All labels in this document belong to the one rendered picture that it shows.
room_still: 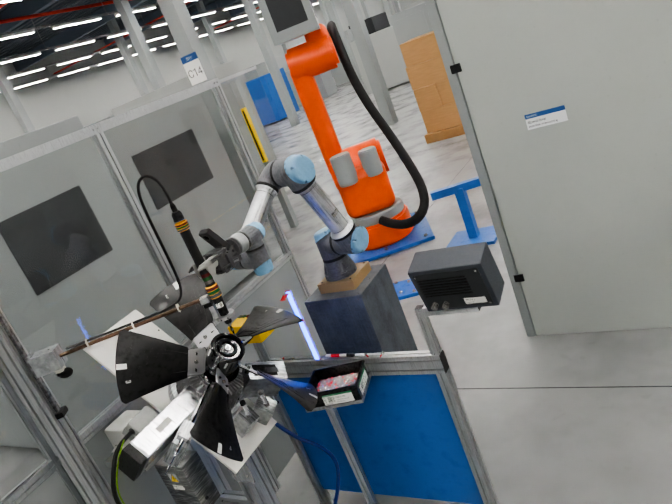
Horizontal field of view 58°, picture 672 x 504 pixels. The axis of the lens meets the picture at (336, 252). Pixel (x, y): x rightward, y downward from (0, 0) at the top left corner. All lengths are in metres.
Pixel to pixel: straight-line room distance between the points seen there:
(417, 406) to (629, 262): 1.58
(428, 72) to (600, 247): 6.75
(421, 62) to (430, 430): 7.94
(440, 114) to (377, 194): 4.26
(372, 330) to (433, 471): 0.63
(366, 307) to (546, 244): 1.31
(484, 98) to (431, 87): 6.60
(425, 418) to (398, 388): 0.16
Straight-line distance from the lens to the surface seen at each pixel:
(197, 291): 2.24
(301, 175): 2.38
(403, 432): 2.61
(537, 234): 3.55
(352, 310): 2.67
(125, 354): 2.03
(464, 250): 2.02
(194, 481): 2.44
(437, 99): 9.94
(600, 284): 3.64
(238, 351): 2.10
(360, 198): 5.91
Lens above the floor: 2.00
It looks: 18 degrees down
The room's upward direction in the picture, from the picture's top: 22 degrees counter-clockwise
